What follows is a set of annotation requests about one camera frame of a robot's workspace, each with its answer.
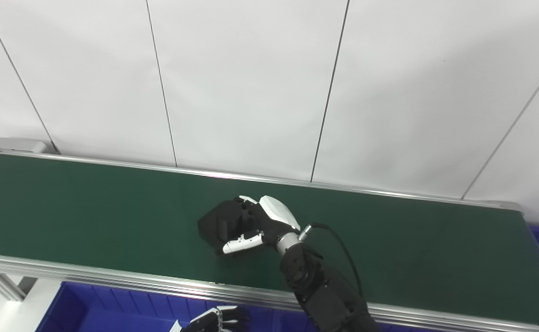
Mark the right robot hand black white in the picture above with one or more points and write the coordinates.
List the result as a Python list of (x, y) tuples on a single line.
[(274, 216)]

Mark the black cylinder part square base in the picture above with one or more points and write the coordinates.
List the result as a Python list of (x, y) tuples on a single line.
[(216, 226)]

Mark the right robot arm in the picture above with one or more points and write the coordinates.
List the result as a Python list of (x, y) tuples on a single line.
[(324, 290)]

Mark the green conveyor belt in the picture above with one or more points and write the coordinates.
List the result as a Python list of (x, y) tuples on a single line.
[(112, 272), (89, 216)]

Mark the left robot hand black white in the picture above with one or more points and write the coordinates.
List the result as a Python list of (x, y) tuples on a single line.
[(209, 323)]

